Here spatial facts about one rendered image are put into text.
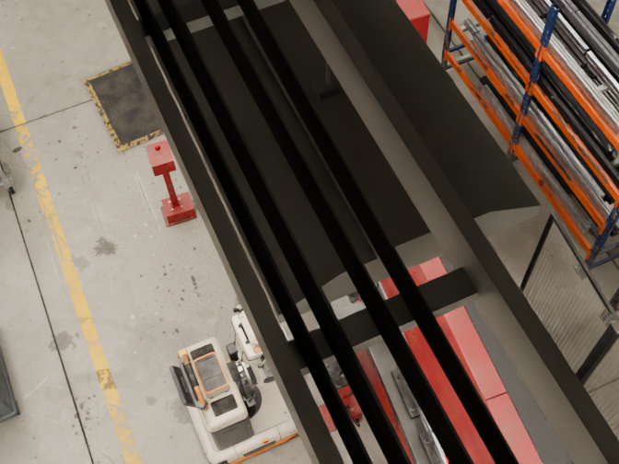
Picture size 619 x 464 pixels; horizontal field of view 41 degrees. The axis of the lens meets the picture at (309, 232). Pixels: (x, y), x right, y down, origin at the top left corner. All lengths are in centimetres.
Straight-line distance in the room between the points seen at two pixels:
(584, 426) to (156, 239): 605
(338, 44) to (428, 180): 14
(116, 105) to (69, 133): 46
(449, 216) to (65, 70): 726
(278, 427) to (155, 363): 110
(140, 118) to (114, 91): 40
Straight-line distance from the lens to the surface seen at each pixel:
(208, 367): 493
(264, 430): 543
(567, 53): 561
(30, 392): 617
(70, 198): 685
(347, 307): 492
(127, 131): 709
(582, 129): 572
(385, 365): 492
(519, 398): 341
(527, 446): 336
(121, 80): 747
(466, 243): 51
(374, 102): 57
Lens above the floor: 546
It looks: 59 degrees down
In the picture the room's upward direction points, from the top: 4 degrees counter-clockwise
